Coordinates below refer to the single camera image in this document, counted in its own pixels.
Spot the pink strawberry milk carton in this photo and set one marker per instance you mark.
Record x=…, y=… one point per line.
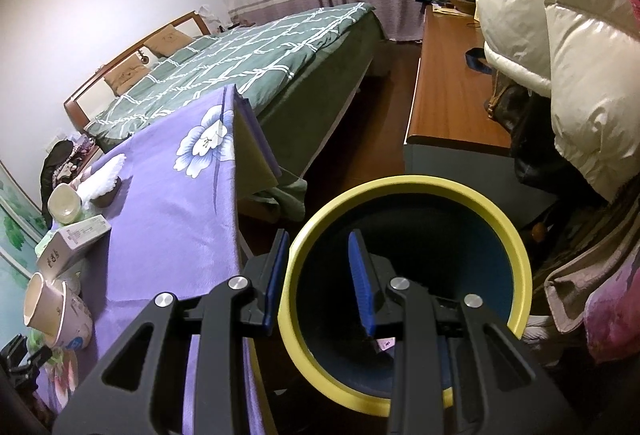
x=384, y=344

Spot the brown pillow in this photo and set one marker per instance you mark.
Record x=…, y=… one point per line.
x=167, y=41
x=126, y=75

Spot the paper instant noodle cup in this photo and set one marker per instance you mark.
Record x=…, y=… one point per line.
x=58, y=313

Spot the white green tea box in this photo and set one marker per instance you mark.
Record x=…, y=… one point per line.
x=69, y=244

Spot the brown pillow left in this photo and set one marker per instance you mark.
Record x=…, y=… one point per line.
x=126, y=75

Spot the yellow rimmed trash bin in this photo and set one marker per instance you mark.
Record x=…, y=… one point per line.
x=445, y=236

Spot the white foam fruit net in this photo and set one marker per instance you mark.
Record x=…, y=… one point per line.
x=101, y=187

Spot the green white drink bottle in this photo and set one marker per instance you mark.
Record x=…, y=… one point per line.
x=64, y=204

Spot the purple floral tablecloth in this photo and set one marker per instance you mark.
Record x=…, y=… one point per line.
x=173, y=229

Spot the black bag on nightstand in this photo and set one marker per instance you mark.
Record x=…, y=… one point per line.
x=58, y=155

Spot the wooden headboard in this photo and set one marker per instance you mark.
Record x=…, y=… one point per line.
x=93, y=96

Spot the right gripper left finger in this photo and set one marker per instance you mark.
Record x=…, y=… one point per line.
x=138, y=386

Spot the wooden low cabinet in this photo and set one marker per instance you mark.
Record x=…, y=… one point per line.
x=448, y=100

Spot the brown pillow right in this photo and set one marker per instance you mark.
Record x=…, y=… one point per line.
x=167, y=41

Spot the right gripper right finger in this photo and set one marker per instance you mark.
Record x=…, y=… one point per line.
x=458, y=369

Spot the green plaid bed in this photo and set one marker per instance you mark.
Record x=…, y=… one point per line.
x=298, y=73

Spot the cream puffer jacket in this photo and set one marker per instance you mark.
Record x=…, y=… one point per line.
x=584, y=56

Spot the pink floral fabric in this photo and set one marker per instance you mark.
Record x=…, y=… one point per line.
x=611, y=316

